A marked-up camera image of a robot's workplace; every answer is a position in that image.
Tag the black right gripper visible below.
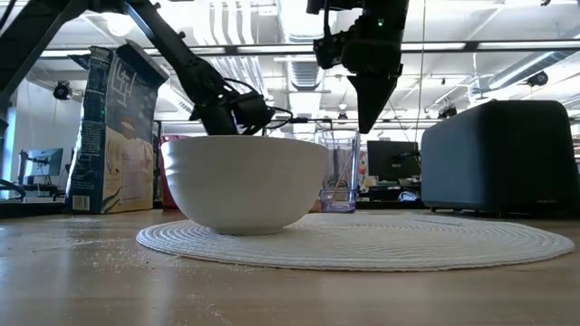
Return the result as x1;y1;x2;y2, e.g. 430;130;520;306
342;17;409;135

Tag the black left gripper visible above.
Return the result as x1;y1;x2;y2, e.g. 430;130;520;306
189;85;239;136

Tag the white ceramic bowl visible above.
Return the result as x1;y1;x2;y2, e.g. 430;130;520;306
160;134;330;236

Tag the blue and cream cereal box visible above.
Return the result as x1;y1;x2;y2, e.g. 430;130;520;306
64;39;169;215

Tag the dark computer monitor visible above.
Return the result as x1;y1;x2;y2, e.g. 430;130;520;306
366;139;421;182

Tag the clear drinking glass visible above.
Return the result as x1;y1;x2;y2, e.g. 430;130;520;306
315;129;363;214

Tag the dark blue toaster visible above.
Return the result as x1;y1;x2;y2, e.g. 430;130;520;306
420;99;580;216

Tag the white round woven placemat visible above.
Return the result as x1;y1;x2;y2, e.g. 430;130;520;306
135;212;575;273

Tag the lit computer monitor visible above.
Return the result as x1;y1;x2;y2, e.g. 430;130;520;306
24;148;64;178

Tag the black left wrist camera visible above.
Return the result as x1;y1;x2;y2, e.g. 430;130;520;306
230;91;276;136

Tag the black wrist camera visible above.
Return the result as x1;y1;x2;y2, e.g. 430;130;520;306
230;91;276;136
312;29;353;70

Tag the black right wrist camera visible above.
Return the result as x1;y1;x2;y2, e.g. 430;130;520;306
312;29;353;70

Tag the silver ceiling duct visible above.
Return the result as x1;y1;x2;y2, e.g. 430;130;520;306
275;0;341;91

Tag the black left wrist camera cable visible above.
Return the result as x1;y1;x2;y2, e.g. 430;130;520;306
221;76;324;135

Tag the black aluminium table frame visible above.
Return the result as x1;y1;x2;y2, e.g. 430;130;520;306
40;41;580;58

